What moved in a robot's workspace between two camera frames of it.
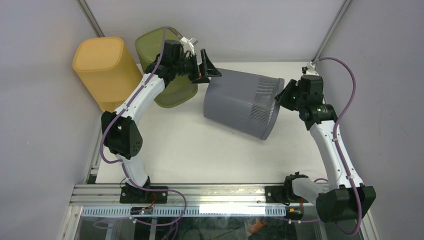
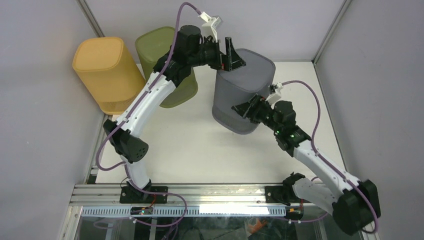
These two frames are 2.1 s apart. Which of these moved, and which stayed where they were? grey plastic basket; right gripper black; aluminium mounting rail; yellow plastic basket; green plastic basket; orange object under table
Moved: right gripper black; grey plastic basket
Stayed: green plastic basket; aluminium mounting rail; orange object under table; yellow plastic basket
